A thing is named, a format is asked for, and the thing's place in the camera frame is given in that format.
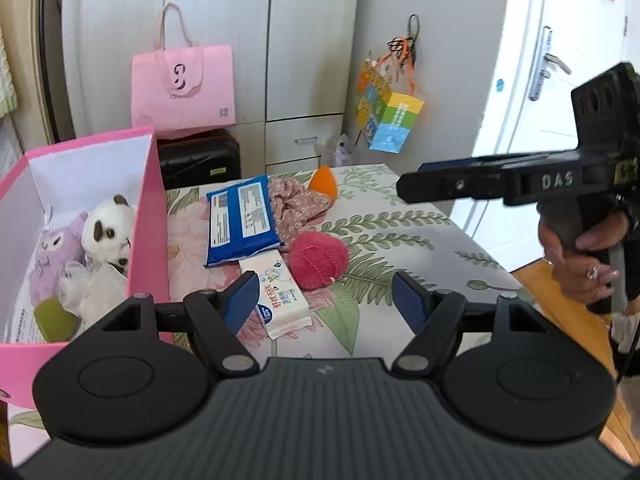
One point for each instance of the light wooden board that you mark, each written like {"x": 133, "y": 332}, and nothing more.
{"x": 27, "y": 20}

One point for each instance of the clear plastic bag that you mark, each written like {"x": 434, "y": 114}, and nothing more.
{"x": 337, "y": 152}

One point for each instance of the pink cardboard box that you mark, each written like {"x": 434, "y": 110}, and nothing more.
{"x": 147, "y": 220}

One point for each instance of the black metal clothes rack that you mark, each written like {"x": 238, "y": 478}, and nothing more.
{"x": 50, "y": 60}

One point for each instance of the pink tote bag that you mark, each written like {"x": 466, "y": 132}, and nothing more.
{"x": 185, "y": 90}

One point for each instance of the green makeup sponge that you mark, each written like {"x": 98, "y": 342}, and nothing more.
{"x": 52, "y": 320}

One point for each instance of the white door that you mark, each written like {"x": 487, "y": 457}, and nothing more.
{"x": 575, "y": 10}

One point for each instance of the white tissue packet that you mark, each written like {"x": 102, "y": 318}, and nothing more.
{"x": 282, "y": 300}

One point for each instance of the white fluffy plush toy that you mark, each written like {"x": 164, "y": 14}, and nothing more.
{"x": 95, "y": 290}

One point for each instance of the floral printed cloth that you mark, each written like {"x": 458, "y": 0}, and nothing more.
{"x": 400, "y": 230}

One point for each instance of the grey wooden wardrobe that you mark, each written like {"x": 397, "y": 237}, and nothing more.
{"x": 300, "y": 35}

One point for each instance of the pink floral scrunchie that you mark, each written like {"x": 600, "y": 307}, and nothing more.
{"x": 295, "y": 205}

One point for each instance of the black wall hook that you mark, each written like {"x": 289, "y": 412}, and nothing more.
{"x": 413, "y": 25}

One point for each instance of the white green fluffy robe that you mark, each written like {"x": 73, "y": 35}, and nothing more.
{"x": 7, "y": 85}

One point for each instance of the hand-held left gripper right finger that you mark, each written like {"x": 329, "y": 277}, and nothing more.
{"x": 406, "y": 301}

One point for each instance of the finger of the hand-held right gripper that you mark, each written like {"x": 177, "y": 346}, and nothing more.
{"x": 450, "y": 186}
{"x": 465, "y": 161}

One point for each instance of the red knitted plush ball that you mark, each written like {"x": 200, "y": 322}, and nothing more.
{"x": 317, "y": 260}

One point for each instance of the colourful paper gift bag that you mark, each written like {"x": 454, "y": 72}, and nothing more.
{"x": 395, "y": 120}

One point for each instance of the purple plush toy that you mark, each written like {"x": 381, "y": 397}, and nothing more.
{"x": 50, "y": 255}

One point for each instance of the orange makeup sponge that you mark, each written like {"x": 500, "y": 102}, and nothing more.
{"x": 324, "y": 182}

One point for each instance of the blue wet wipes packet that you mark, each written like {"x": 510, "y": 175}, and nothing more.
{"x": 240, "y": 220}

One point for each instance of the person's right hand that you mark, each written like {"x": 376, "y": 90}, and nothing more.
{"x": 570, "y": 275}

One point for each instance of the black suitcase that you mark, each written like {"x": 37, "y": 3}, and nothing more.
{"x": 200, "y": 160}

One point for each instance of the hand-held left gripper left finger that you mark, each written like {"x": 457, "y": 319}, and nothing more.
{"x": 245, "y": 301}

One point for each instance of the wardrobe drawer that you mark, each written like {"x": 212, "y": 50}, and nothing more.
{"x": 300, "y": 149}

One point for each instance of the white panda plush toy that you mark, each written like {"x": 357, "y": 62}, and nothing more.
{"x": 105, "y": 232}

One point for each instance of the blue door sticker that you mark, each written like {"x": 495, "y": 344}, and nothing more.
{"x": 500, "y": 85}

